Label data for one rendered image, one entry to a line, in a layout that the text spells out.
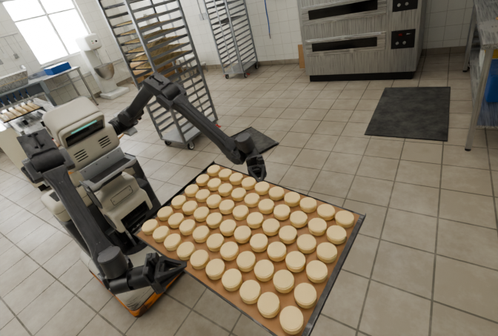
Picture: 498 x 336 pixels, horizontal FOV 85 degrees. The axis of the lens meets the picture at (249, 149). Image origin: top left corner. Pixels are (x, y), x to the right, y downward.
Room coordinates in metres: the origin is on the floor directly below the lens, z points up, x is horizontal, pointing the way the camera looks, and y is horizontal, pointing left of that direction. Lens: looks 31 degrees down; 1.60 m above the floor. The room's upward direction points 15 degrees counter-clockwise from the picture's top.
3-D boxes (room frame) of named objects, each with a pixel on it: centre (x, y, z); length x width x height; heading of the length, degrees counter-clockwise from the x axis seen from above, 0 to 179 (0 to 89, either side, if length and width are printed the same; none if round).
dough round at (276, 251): (0.48, 0.00, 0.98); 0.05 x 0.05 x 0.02
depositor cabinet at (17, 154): (3.68, 2.78, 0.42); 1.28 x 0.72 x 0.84; 41
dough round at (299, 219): (0.57, -0.09, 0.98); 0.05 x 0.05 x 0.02
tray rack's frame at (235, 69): (5.66, -0.29, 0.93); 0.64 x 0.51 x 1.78; 143
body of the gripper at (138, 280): (0.51, 0.37, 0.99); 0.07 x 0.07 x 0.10; 0
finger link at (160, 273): (0.51, 0.30, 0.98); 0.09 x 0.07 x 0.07; 90
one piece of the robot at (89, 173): (1.23, 0.71, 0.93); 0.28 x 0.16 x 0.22; 135
